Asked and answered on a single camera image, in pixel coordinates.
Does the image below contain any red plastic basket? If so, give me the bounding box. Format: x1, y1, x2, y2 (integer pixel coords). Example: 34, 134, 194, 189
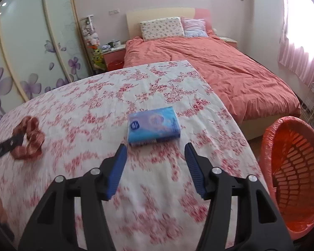
260, 116, 314, 234

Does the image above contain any clear tube of plush toys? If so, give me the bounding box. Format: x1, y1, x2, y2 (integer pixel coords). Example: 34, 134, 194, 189
80, 16, 101, 46

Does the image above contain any flower print sliding wardrobe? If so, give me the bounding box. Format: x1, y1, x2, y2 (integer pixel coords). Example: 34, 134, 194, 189
0, 0, 95, 136

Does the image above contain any red plastic basin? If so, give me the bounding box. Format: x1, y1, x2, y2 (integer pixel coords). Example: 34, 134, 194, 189
107, 60, 124, 70

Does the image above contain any floral print pillow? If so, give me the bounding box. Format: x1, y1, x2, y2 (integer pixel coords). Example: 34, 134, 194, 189
139, 17, 185, 41

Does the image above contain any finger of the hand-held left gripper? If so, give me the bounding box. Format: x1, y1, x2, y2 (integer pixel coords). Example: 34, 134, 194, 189
5, 133, 25, 154

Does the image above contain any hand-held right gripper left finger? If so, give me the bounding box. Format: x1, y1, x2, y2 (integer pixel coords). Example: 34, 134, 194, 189
18, 143, 128, 251

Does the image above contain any bed with orange duvet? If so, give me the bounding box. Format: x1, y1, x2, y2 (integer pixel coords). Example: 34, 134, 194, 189
123, 30, 301, 140

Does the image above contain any pink nightstand with mug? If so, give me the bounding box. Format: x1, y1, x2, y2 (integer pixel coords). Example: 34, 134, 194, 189
102, 44, 126, 71

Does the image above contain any pink curtain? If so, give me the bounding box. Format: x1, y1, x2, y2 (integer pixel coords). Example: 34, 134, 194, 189
277, 0, 314, 87

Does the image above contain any beige pink headboard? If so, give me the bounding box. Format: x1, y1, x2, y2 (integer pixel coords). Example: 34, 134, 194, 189
126, 7, 213, 40

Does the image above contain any red plaid scrunchie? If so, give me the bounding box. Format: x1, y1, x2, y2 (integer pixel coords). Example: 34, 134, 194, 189
12, 116, 45, 160

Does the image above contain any red floral blanket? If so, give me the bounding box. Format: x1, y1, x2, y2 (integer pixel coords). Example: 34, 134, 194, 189
0, 60, 275, 251

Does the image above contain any green plush toy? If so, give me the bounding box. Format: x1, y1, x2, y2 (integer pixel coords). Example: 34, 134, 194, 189
91, 46, 106, 70

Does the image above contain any pink striped pillow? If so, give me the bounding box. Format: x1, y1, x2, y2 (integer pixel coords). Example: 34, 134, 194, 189
180, 17, 209, 37

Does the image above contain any blue tissue pack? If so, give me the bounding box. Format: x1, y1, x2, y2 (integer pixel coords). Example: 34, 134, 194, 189
127, 106, 180, 147

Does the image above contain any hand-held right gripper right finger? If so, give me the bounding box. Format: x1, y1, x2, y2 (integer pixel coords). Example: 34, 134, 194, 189
184, 142, 295, 251

